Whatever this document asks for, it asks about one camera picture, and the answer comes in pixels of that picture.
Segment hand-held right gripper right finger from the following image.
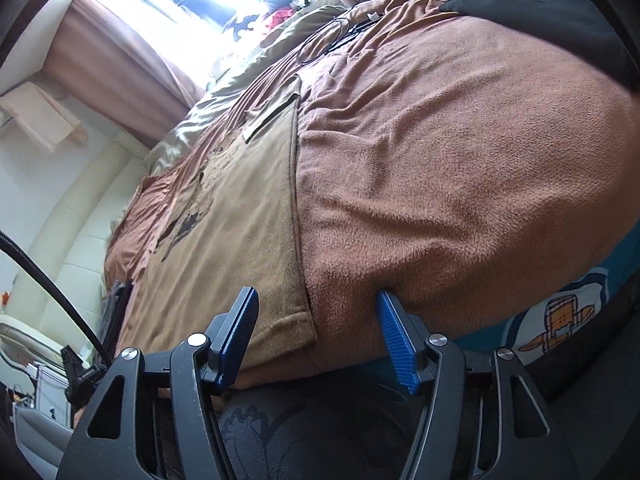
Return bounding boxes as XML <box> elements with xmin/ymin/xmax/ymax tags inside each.
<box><xmin>375</xmin><ymin>287</ymin><xmax>583</xmax><ymax>480</ymax></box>

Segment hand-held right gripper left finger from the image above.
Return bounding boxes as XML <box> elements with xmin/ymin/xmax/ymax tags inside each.
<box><xmin>55</xmin><ymin>286</ymin><xmax>261</xmax><ymax>480</ymax></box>

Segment brown printed t-shirt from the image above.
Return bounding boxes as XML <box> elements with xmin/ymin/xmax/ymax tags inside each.
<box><xmin>107</xmin><ymin>95</ymin><xmax>321</xmax><ymax>391</ymax></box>

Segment grey folded clothes stack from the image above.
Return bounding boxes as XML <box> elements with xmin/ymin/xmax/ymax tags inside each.
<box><xmin>97</xmin><ymin>280</ymin><xmax>136</xmax><ymax>356</ymax></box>

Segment pile of toys and clothes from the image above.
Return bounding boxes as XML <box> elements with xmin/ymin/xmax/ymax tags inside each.
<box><xmin>225</xmin><ymin>0</ymin><xmax>331</xmax><ymax>38</ymax></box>

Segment person's legs in patterned trousers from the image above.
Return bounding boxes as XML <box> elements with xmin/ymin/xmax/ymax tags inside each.
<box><xmin>220</xmin><ymin>385</ymin><xmax>426</xmax><ymax>480</ymax></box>

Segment cream padded headboard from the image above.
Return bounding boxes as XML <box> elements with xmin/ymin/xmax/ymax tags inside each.
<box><xmin>0</xmin><ymin>130</ymin><xmax>151</xmax><ymax>341</ymax></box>

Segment rust brown bed blanket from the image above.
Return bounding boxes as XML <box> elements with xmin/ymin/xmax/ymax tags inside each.
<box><xmin>105</xmin><ymin>0</ymin><xmax>640</xmax><ymax>381</ymax></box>

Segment beige duvet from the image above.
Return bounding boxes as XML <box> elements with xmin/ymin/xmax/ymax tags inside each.
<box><xmin>145</xmin><ymin>0</ymin><xmax>351</xmax><ymax>176</ymax></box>

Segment cream hanging cloth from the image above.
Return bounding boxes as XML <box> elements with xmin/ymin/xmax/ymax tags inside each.
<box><xmin>0</xmin><ymin>82</ymin><xmax>88</xmax><ymax>153</ymax></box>

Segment pink curtain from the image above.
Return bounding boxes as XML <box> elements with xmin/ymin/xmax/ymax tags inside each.
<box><xmin>42</xmin><ymin>0</ymin><xmax>206</xmax><ymax>146</ymax></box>

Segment black folded cloth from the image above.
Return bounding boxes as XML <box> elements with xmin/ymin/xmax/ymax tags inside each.
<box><xmin>440</xmin><ymin>0</ymin><xmax>636</xmax><ymax>86</ymax></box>

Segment black braided hose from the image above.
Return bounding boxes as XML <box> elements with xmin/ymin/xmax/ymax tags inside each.
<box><xmin>0</xmin><ymin>230</ymin><xmax>113</xmax><ymax>368</ymax></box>

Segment black cable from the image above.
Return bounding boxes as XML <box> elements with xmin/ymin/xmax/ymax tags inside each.
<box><xmin>297</xmin><ymin>0</ymin><xmax>382</xmax><ymax>66</ymax></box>

